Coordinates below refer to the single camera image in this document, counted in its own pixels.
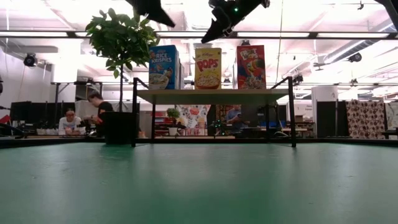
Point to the green plant in black pot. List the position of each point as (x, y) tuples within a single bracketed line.
[(121, 40)]

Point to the black ceiling-hung device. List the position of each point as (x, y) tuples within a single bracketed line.
[(245, 42)]

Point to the floral cloth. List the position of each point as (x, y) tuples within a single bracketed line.
[(194, 116)]

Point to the small plant in white pot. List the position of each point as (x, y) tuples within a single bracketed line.
[(173, 113)]

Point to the yellow Corn Pops cereal box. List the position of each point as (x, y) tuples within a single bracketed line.
[(207, 68)]

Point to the green table mat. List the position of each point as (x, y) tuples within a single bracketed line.
[(93, 193)]

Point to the black round ceiling fixture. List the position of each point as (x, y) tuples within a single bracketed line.
[(355, 57), (30, 60)]

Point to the black table frame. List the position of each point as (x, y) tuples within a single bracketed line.
[(342, 141)]

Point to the person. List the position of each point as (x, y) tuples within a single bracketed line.
[(234, 118), (70, 123), (104, 107)]

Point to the patterned partition curtain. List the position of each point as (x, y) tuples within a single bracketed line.
[(365, 119), (392, 115)]

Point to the wooden shelf with black legs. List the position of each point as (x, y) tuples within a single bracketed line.
[(211, 96)]

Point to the red Froot Loops cereal box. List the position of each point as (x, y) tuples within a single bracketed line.
[(251, 67)]

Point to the small black mounted device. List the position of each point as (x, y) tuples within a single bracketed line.
[(297, 78)]

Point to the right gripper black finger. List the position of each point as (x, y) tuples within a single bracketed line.
[(219, 28)]

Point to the black overhead light bar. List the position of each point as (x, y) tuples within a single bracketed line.
[(312, 35)]

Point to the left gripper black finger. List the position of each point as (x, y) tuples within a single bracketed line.
[(149, 7)]

